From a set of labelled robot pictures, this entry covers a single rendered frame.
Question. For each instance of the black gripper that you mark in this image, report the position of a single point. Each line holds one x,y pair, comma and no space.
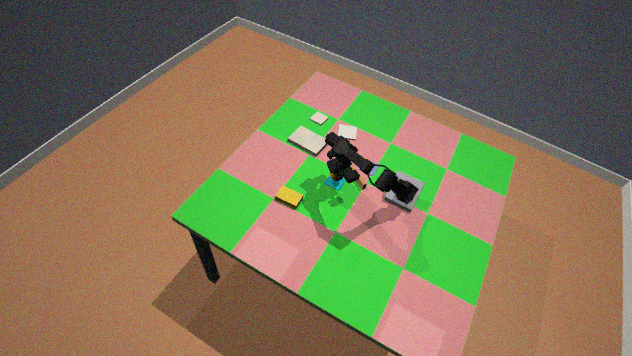
349,174

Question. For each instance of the yellow flat block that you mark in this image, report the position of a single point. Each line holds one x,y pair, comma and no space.
289,197

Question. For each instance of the beige flat rectangular slab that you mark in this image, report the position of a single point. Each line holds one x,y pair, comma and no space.
307,140

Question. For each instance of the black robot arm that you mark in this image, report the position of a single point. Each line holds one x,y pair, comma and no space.
387,181

